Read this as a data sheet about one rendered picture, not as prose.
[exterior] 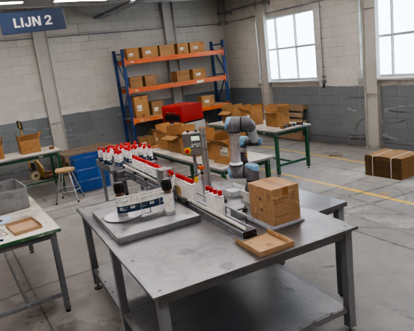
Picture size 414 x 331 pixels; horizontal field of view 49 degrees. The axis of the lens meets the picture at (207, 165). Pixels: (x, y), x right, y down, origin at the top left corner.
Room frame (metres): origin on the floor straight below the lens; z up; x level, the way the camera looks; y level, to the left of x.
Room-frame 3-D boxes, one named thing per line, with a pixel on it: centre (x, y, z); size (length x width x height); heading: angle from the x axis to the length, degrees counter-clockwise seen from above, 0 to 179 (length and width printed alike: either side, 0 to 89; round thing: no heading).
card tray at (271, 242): (2.78, -0.31, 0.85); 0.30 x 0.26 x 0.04; 26
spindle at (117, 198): (3.57, 0.74, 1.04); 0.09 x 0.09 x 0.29
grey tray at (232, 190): (4.05, -0.21, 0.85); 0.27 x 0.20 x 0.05; 30
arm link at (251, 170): (3.75, -0.37, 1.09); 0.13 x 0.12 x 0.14; 75
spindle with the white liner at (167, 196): (3.49, 0.34, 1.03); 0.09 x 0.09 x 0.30
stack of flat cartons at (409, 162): (6.77, -2.86, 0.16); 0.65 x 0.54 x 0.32; 34
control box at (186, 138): (3.81, 0.09, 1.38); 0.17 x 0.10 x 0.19; 81
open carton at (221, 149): (5.55, -0.32, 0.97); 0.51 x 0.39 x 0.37; 125
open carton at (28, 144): (8.33, 3.19, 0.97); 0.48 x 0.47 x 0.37; 32
